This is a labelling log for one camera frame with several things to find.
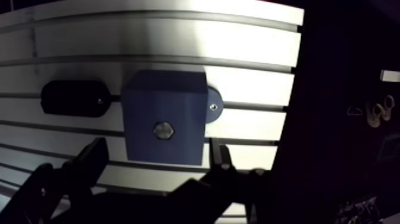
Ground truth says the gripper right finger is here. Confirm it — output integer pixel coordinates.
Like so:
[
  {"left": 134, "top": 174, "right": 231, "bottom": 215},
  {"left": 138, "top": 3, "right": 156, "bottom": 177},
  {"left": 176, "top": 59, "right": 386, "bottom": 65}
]
[{"left": 170, "top": 137, "right": 270, "bottom": 224}]

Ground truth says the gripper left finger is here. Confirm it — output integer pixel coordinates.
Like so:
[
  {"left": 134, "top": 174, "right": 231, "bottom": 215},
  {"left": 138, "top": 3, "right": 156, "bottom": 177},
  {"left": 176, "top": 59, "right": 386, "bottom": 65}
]
[{"left": 0, "top": 136, "right": 110, "bottom": 224}]

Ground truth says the steel bolt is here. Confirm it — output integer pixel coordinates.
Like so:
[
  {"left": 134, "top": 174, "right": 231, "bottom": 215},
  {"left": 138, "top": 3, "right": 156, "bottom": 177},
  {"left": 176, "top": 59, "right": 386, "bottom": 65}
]
[{"left": 152, "top": 122, "right": 175, "bottom": 140}]

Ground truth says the black oval holder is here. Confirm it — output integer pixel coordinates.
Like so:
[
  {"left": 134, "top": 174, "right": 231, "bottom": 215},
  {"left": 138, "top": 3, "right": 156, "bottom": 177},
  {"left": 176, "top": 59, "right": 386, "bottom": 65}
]
[{"left": 40, "top": 80, "right": 112, "bottom": 119}]

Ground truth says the dark blue-grey block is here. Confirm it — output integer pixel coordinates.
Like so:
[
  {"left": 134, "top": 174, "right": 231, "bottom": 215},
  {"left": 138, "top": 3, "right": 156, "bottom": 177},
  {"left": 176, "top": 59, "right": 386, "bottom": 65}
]
[{"left": 120, "top": 69, "right": 224, "bottom": 166}]

